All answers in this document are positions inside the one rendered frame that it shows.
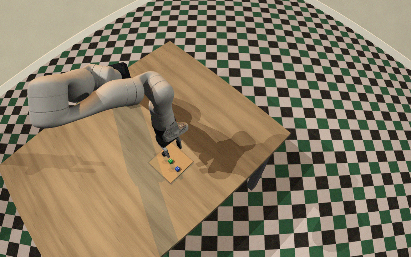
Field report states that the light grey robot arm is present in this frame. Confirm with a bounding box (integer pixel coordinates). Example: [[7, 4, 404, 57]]
[[27, 64, 174, 129]]

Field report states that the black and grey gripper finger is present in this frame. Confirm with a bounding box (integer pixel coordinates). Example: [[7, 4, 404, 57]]
[[176, 136, 182, 149], [160, 146, 170, 158]]

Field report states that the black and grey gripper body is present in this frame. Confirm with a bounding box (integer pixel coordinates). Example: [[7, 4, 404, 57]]
[[151, 113, 188, 148]]

